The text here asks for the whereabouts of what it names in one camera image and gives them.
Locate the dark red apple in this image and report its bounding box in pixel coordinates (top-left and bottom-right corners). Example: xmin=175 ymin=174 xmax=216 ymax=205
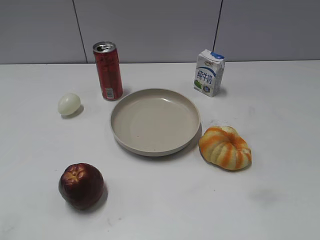
xmin=58 ymin=163 xmax=105 ymax=210

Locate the orange white striped pumpkin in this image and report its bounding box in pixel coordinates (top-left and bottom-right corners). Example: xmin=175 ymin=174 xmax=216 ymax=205
xmin=198 ymin=126 xmax=252 ymax=171

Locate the beige round plate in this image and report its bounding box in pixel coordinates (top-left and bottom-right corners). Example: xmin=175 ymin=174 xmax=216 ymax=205
xmin=109 ymin=88 xmax=202 ymax=157

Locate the white egg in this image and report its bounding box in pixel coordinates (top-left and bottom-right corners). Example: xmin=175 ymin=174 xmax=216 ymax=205
xmin=58 ymin=93 xmax=81 ymax=116

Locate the red drink can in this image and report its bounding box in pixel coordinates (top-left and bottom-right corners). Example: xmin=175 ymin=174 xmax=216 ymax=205
xmin=93 ymin=41 xmax=123 ymax=101

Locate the white milk carton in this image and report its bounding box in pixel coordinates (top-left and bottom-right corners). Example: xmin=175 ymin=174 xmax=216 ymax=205
xmin=193 ymin=49 xmax=225 ymax=98

